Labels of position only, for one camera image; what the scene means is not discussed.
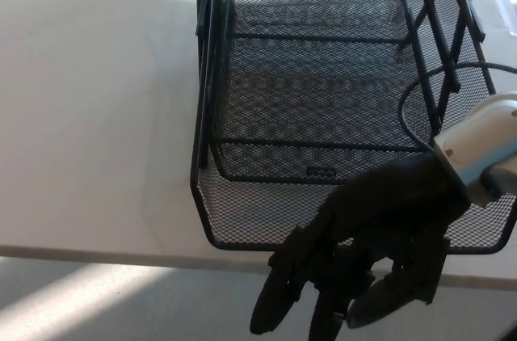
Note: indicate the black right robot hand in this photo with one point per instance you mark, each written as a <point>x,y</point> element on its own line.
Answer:
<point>387,220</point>

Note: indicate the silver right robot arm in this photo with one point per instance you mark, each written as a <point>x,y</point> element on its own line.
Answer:
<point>480,147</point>

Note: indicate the black mesh drawer organizer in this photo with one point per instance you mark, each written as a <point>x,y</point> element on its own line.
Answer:
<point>307,106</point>

